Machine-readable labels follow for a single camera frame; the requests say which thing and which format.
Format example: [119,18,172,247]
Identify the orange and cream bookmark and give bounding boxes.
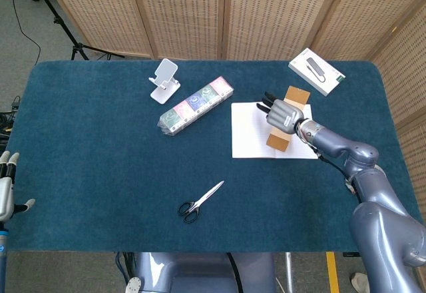
[266,85,312,152]

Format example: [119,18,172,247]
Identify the black tripod stand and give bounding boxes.
[26,0,126,61]

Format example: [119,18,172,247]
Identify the black floor cable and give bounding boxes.
[6,0,41,66]

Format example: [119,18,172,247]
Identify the white usb hub box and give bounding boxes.
[288,47,346,97]

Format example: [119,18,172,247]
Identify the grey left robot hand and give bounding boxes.
[0,150,36,223]

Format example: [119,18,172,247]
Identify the white shoe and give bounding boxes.
[351,272,370,293]

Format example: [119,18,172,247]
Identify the black-handled scissors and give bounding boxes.
[178,180,226,224]

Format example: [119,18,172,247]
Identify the open white notebook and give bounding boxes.
[230,102,320,159]

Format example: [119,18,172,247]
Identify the multipack of pocket tissues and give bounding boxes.
[157,76,235,137]

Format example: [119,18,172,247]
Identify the black cable bundle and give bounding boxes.
[0,95,21,147]

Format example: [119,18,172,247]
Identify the blue table cloth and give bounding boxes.
[5,60,423,253]

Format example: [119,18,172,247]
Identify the metal table leg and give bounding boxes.
[284,252,296,293]

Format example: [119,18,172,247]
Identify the grey-blue robot torso base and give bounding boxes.
[124,252,277,293]

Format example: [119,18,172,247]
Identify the white folding phone stand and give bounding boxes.
[148,58,182,104]

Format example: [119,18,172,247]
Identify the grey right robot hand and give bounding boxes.
[256,91,306,135]

